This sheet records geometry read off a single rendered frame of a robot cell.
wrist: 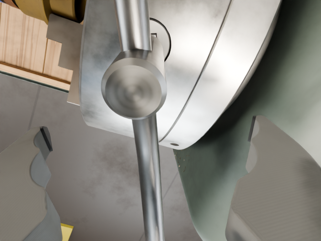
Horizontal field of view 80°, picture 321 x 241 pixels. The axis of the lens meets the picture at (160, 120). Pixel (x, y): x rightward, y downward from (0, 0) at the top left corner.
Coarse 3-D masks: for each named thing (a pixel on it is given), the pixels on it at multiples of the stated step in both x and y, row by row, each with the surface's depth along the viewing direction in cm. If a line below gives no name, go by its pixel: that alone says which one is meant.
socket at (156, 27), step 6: (150, 18) 13; (150, 24) 13; (156, 24) 13; (162, 24) 13; (150, 30) 13; (156, 30) 13; (162, 30) 13; (162, 36) 13; (168, 36) 13; (162, 42) 14; (168, 42) 14; (168, 48) 14
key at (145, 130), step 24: (120, 0) 6; (144, 0) 6; (120, 24) 7; (144, 24) 7; (144, 48) 7; (144, 120) 9; (144, 144) 9; (144, 168) 10; (144, 192) 10; (144, 216) 11
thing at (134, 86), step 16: (160, 48) 10; (112, 64) 6; (128, 64) 6; (144, 64) 6; (160, 64) 7; (112, 80) 6; (128, 80) 6; (144, 80) 6; (160, 80) 6; (112, 96) 6; (128, 96) 6; (144, 96) 6; (160, 96) 6; (128, 112) 7; (144, 112) 7
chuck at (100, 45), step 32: (96, 0) 12; (160, 0) 12; (192, 0) 13; (224, 0) 13; (96, 32) 13; (192, 32) 13; (96, 64) 14; (192, 64) 14; (96, 96) 17; (128, 128) 20; (160, 128) 19
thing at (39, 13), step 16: (0, 0) 24; (16, 0) 23; (32, 0) 22; (48, 0) 23; (64, 0) 23; (80, 0) 28; (32, 16) 25; (48, 16) 24; (64, 16) 25; (80, 16) 27
